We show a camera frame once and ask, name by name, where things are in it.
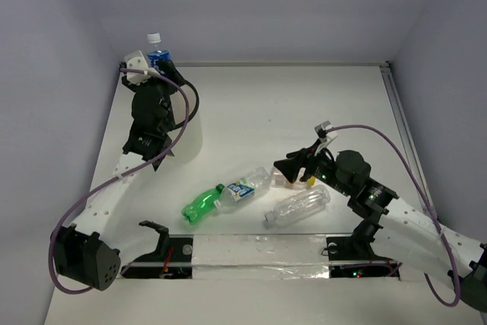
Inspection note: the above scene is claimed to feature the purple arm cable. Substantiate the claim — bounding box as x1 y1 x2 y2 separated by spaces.
323 123 463 307
48 67 190 295

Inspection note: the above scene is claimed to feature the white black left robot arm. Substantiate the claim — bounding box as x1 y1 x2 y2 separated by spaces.
48 59 199 295

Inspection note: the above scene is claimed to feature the white bin with black rim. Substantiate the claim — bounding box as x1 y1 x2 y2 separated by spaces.
170 78 202 164

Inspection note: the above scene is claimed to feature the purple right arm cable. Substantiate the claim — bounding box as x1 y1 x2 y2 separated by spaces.
323 123 463 307

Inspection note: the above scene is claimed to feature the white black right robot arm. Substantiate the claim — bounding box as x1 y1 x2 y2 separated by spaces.
273 145 486 312

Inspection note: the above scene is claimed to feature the blue-label bottle white cap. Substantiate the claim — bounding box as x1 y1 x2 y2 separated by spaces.
145 33 172 71

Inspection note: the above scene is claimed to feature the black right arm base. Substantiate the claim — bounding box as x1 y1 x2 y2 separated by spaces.
320 221 400 279

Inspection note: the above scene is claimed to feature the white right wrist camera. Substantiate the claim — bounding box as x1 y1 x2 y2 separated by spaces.
314 120 338 156

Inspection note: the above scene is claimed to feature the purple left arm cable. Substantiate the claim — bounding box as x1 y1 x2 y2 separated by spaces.
48 67 190 295

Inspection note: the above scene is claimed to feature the orange-label bottle yellow cap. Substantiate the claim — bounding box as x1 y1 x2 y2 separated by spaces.
269 164 317 190

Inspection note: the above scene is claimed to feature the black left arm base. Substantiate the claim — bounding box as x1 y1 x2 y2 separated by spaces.
120 220 193 279

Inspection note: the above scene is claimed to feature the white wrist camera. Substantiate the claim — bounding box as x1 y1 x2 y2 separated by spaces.
123 50 150 86
314 120 338 156

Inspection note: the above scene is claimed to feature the green plastic bottle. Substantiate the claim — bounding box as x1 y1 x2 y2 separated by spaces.
181 183 224 225

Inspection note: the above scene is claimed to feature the aluminium rail on right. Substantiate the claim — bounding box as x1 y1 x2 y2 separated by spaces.
379 62 439 218

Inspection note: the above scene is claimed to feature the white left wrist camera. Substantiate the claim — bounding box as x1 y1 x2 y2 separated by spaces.
123 50 150 86

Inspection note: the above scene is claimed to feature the green-white label clear bottle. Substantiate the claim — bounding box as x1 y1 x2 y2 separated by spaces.
214 167 272 212

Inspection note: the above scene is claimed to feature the clear unlabelled plastic bottle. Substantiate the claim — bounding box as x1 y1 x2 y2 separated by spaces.
264 185 331 228

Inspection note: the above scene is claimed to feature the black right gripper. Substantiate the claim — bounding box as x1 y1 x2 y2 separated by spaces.
272 139 352 197

